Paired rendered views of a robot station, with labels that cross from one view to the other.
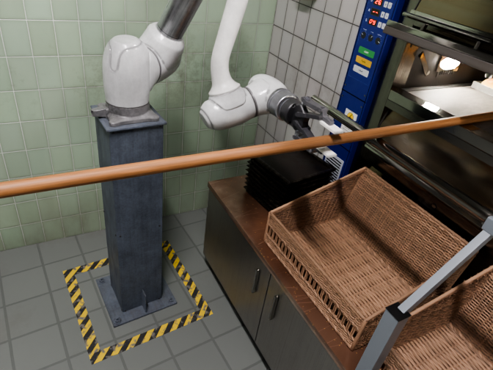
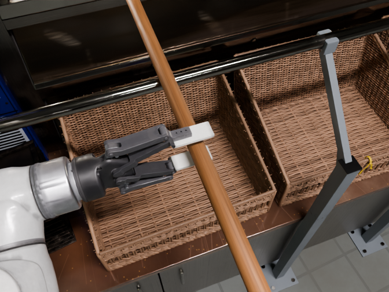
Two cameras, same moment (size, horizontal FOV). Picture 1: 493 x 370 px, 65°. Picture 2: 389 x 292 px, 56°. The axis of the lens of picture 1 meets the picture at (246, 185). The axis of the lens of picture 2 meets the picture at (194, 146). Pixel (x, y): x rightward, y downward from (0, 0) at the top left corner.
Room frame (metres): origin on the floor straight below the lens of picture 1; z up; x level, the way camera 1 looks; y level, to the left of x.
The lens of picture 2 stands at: (0.89, 0.15, 1.71)
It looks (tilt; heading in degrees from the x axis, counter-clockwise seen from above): 55 degrees down; 283
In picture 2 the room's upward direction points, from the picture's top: straight up
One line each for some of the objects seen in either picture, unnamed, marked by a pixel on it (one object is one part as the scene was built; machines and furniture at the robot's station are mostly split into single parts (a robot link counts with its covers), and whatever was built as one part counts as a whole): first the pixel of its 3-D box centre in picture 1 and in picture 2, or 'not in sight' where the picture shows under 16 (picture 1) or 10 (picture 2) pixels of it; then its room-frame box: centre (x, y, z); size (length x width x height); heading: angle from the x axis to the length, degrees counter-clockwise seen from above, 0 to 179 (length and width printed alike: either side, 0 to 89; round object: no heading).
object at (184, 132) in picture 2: (326, 116); (175, 132); (1.00, -0.19, 1.25); 0.05 x 0.01 x 0.03; 33
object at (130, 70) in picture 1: (128, 69); not in sight; (1.33, 0.48, 1.17); 0.18 x 0.16 x 0.22; 167
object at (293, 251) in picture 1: (359, 244); (165, 159); (1.12, -0.45, 0.72); 0.56 x 0.49 x 0.28; 34
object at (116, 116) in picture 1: (122, 107); not in sight; (1.31, 0.49, 1.03); 0.22 x 0.18 x 0.06; 127
